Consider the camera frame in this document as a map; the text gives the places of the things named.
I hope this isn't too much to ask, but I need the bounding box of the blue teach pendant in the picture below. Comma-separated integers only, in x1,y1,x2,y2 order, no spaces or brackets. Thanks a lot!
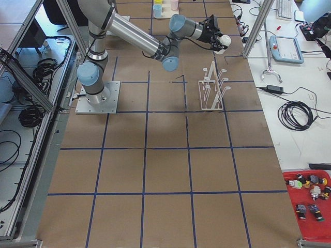
269,35,304,64

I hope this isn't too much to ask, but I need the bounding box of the aluminium frame post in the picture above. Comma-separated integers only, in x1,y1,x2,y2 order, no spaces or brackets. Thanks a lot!
243,0,274,58

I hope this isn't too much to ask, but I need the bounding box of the pink plastic cup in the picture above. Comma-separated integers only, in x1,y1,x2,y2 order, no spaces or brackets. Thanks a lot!
170,0,179,11

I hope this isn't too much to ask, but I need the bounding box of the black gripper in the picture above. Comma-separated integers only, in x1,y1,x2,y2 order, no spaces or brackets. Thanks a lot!
199,14,222,51

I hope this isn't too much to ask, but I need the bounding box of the light blue cup near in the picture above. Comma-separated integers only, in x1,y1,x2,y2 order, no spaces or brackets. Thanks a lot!
153,4,162,18

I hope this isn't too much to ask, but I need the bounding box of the red parts tray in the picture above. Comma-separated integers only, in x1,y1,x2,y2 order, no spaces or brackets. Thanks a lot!
283,170,330,243

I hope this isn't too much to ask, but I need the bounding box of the white wire cup rack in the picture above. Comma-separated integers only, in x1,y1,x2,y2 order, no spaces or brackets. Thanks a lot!
198,68,231,111

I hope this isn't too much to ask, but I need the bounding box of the coiled black cable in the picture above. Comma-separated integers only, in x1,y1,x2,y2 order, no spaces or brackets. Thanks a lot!
277,100,314,130

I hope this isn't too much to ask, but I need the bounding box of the white keyboard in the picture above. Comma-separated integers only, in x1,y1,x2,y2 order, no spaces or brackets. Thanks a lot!
276,0,293,21

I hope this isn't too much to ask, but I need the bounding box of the white ikea cup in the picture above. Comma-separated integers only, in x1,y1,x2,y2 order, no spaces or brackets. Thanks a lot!
215,35,231,55

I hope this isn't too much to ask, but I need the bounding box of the black power adapter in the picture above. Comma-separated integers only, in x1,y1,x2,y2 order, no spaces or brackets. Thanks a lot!
266,85,284,95

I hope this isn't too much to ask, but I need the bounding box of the black smartphone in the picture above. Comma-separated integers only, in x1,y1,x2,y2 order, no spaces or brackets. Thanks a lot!
294,10,305,22

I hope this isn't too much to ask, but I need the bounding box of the wooden rack dowel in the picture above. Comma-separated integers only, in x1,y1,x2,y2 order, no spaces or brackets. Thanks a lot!
210,61,221,92

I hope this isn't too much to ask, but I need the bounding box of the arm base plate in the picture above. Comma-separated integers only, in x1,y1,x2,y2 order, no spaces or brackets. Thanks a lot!
76,81,121,114

